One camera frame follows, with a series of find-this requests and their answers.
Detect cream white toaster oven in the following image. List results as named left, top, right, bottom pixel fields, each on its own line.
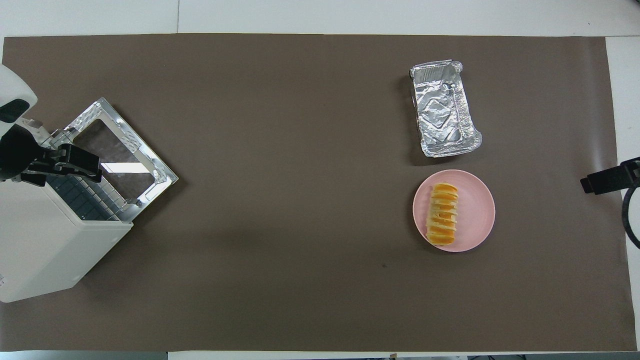
left=0, top=135, right=134, bottom=304

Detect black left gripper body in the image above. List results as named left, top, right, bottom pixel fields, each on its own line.
left=0, top=125, right=66, bottom=183

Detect aluminium foil tray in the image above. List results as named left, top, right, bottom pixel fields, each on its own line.
left=409, top=59, right=483, bottom=158

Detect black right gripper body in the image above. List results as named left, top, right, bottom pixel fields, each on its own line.
left=622, top=156, right=640, bottom=190

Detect brown table mat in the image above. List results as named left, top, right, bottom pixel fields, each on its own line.
left=0, top=33, right=638, bottom=352

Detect striped orange bread loaf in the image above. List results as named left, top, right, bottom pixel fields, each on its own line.
left=425, top=182, right=459, bottom=247

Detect glass oven door metal frame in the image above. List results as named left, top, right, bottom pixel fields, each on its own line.
left=51, top=97, right=179, bottom=223

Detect oven wire rack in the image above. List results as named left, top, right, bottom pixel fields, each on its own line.
left=47, top=172, right=126, bottom=222

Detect pink round plate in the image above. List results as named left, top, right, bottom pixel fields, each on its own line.
left=412, top=169, right=496, bottom=253

